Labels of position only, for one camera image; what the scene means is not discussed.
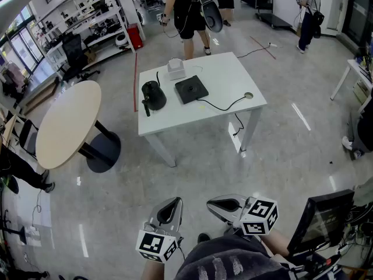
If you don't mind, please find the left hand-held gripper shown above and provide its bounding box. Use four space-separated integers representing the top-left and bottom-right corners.
135 197 184 264

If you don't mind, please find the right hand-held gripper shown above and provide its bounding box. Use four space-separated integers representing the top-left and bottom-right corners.
206 194 279 236

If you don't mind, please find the black gooseneck kettle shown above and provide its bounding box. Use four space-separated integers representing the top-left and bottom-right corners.
141 71 167 118

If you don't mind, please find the black square kettle base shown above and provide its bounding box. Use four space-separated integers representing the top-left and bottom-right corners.
174 75 210 105

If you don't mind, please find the person's left forearm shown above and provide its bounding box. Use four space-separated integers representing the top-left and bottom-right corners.
141 260 164 280

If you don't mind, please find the person's right forearm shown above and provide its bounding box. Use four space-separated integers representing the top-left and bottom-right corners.
261 230 292 258

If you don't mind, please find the person's black clothing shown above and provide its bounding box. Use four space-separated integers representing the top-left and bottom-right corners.
174 233 292 280

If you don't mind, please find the black monitor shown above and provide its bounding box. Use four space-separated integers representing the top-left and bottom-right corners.
287 188 356 256

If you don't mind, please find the round wooden table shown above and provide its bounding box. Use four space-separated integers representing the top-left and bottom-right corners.
35 80 122 174

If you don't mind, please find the white tissue box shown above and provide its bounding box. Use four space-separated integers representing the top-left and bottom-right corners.
166 57 187 81

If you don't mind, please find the black folding chair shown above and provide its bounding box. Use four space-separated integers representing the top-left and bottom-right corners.
19 120 38 157

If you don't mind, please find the white shelving unit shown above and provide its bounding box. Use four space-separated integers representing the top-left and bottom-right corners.
30 0 137 69

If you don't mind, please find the white round device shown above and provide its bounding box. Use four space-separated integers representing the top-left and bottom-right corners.
114 34 129 48

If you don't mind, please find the red cabinet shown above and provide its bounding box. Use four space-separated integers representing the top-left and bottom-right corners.
126 23 144 51

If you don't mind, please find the white side desk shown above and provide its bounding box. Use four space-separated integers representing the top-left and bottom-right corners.
330 58 373 113

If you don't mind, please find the black office chair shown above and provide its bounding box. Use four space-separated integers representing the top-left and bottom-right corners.
57 33 101 83

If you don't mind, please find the grey and black seat shell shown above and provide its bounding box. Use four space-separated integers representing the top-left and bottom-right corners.
200 0 224 34

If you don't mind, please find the black platform cart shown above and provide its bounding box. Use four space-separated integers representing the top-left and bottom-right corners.
255 0 293 30

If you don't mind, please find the thin black cable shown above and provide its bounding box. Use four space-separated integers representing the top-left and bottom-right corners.
196 94 251 141

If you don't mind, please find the tangle of black cables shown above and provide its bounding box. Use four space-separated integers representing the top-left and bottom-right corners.
337 205 373 253

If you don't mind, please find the black floor cable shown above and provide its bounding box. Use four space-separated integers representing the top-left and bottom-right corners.
237 45 270 58

